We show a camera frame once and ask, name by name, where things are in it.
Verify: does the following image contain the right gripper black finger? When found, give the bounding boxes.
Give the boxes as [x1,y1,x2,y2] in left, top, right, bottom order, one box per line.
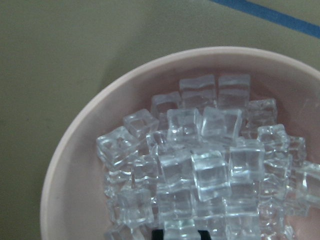
[151,229,164,240]

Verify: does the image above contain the pink bowl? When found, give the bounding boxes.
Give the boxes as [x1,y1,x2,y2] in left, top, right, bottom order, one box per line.
[40,46,320,240]

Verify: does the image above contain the ice cubes pile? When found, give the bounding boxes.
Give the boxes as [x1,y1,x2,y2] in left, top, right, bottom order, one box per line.
[96,74,320,240]

